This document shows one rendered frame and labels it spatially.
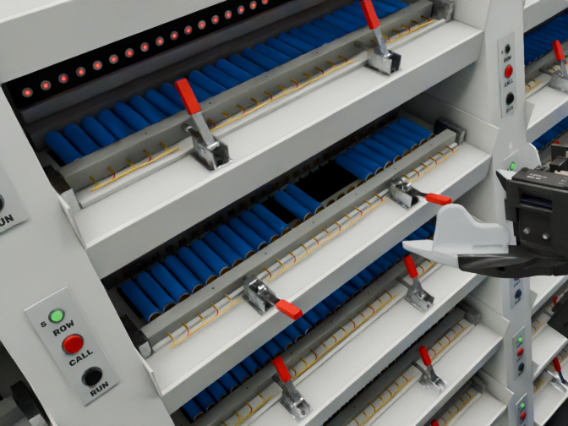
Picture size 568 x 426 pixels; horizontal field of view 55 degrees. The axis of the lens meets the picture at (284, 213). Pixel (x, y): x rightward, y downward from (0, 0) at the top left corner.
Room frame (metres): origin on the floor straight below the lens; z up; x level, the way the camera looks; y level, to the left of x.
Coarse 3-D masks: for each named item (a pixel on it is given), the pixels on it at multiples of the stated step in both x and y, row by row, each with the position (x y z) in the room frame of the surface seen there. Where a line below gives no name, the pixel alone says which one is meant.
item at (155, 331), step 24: (432, 144) 0.76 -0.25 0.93; (408, 168) 0.72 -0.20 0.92; (360, 192) 0.67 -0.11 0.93; (312, 216) 0.64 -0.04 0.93; (336, 216) 0.64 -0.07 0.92; (360, 216) 0.64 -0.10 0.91; (288, 240) 0.60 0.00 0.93; (240, 264) 0.57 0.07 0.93; (264, 264) 0.57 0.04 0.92; (216, 288) 0.54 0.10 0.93; (168, 312) 0.52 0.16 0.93; (192, 312) 0.52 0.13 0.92
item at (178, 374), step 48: (432, 96) 0.83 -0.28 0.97; (480, 144) 0.76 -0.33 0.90; (432, 192) 0.68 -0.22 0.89; (192, 240) 0.65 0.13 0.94; (336, 240) 0.62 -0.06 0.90; (384, 240) 0.62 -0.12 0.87; (288, 288) 0.55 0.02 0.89; (336, 288) 0.58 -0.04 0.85; (144, 336) 0.49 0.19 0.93; (192, 336) 0.50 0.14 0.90; (240, 336) 0.49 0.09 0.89; (192, 384) 0.46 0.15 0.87
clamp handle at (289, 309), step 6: (258, 288) 0.53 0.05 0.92; (264, 288) 0.53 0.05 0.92; (264, 294) 0.52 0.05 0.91; (270, 294) 0.52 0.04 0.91; (270, 300) 0.51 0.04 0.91; (276, 300) 0.51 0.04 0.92; (282, 300) 0.50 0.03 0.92; (276, 306) 0.49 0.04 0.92; (282, 306) 0.49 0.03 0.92; (288, 306) 0.49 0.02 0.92; (294, 306) 0.48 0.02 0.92; (282, 312) 0.49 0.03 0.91; (288, 312) 0.48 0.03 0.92; (294, 312) 0.47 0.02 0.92; (300, 312) 0.47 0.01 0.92; (294, 318) 0.47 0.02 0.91
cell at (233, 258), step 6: (210, 234) 0.63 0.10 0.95; (204, 240) 0.63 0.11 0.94; (210, 240) 0.63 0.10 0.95; (216, 240) 0.62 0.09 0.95; (222, 240) 0.63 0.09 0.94; (210, 246) 0.62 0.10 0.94; (216, 246) 0.61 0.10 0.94; (222, 246) 0.61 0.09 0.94; (228, 246) 0.61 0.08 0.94; (216, 252) 0.61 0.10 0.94; (222, 252) 0.60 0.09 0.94; (228, 252) 0.60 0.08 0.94; (234, 252) 0.60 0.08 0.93; (222, 258) 0.60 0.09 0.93; (228, 258) 0.59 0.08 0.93; (234, 258) 0.59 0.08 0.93; (240, 258) 0.59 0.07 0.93; (228, 264) 0.59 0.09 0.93
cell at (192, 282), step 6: (168, 258) 0.60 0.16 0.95; (174, 258) 0.60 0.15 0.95; (168, 264) 0.60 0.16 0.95; (174, 264) 0.59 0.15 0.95; (180, 264) 0.59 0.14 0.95; (174, 270) 0.59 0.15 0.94; (180, 270) 0.58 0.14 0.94; (186, 270) 0.58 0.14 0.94; (180, 276) 0.57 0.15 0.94; (186, 276) 0.57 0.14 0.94; (192, 276) 0.57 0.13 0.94; (186, 282) 0.56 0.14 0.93; (192, 282) 0.56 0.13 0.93; (198, 282) 0.56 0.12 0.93; (192, 288) 0.55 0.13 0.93
